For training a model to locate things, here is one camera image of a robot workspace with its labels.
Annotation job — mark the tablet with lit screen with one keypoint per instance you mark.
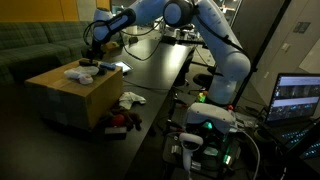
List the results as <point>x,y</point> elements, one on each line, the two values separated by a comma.
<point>122,66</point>

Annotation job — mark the plaid sofa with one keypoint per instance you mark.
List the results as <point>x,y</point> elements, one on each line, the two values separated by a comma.
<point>30,43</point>

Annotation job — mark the laptop with lit screen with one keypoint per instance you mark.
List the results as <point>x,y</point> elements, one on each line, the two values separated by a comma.
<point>293,96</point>

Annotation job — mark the black office chair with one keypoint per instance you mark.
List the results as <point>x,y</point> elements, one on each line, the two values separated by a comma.
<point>202,80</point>

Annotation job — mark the white VR headset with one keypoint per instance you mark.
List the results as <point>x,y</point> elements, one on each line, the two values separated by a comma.
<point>210,115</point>

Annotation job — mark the large cardboard box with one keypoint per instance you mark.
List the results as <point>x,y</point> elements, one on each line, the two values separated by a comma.
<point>76,103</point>

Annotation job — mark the white towel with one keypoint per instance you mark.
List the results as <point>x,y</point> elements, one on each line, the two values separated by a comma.
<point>130,100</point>

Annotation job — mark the brown plush toy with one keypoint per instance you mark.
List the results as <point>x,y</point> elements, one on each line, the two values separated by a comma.
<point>132,120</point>

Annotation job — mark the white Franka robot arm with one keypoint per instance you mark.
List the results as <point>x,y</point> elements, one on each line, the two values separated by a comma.
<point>230,63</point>

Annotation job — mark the black stand pole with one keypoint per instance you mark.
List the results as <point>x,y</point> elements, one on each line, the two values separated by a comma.
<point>263,50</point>

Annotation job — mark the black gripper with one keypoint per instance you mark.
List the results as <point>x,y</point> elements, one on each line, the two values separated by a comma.
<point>95,47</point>

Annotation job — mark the blue cloth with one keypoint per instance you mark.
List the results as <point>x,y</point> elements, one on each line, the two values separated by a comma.
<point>108,66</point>

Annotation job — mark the small white pink roll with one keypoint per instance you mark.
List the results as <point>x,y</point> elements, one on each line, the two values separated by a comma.
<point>86,80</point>

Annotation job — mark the white VR controller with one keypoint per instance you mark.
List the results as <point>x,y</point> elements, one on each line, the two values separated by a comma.
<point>190,141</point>

